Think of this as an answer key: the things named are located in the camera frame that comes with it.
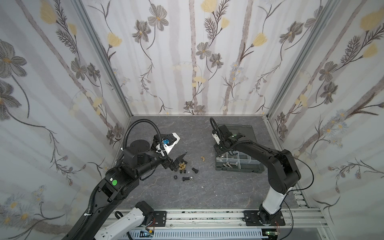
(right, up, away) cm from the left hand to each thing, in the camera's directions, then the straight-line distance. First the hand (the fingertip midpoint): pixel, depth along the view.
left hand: (178, 144), depth 59 cm
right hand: (+22, -4, +32) cm, 39 cm away
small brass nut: (+12, -13, +36) cm, 40 cm away
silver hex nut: (+5, -23, +29) cm, 37 cm away
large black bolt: (+1, -24, +28) cm, 37 cm away
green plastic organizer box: (+33, -14, +32) cm, 48 cm away
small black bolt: (+7, -20, +31) cm, 37 cm away
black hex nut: (-5, -23, +29) cm, 37 cm away
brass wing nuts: (-1, -17, +33) cm, 38 cm away
